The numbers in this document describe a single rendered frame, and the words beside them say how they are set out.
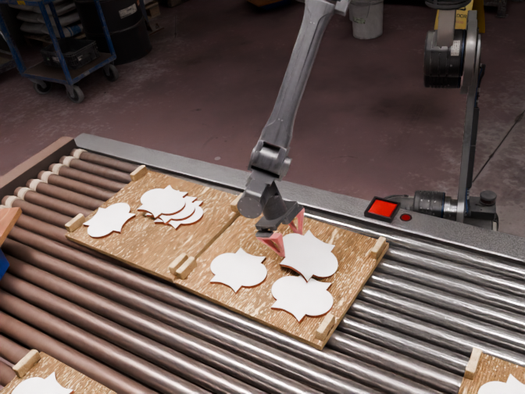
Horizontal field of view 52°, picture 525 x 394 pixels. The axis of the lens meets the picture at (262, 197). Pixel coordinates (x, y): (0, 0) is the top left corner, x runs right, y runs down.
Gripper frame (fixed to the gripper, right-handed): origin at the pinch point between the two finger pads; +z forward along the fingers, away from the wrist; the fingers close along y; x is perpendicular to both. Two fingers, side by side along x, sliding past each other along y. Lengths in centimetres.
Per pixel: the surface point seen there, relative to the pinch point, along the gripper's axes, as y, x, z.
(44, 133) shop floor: 105, 320, -3
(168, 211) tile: -2.8, 37.5, -11.0
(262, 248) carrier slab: -0.8, 9.5, 1.7
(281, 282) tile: -9.1, -1.6, 4.3
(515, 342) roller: 1, -47, 23
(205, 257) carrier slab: -10.3, 20.4, -2.2
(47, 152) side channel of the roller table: 4, 100, -31
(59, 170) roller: 1, 94, -25
